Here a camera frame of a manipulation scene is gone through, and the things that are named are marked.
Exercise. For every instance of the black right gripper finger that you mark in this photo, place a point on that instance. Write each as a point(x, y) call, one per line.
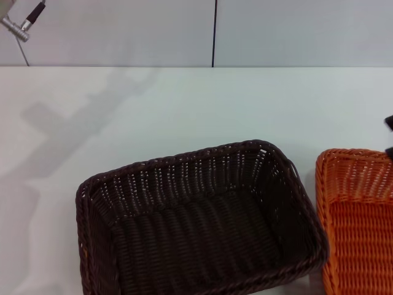
point(390, 121)

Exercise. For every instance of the orange woven basket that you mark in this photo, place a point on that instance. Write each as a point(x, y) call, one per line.
point(359, 239)

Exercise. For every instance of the dark brown woven basket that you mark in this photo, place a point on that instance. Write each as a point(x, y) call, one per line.
point(199, 233)

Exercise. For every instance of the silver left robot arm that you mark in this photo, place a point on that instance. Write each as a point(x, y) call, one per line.
point(15, 27)

